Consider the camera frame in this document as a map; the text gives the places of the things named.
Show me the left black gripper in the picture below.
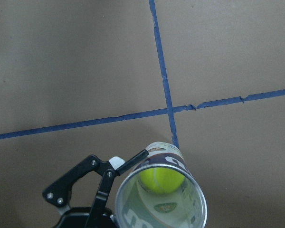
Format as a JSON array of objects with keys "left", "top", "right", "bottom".
[{"left": 42, "top": 149, "right": 149, "bottom": 228}]

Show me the clear Wilson tennis ball can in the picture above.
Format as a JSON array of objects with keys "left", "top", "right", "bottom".
[{"left": 115, "top": 142, "right": 208, "bottom": 228}]

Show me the yellow tennis ball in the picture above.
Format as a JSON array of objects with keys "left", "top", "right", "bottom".
[{"left": 139, "top": 167, "right": 185, "bottom": 194}]

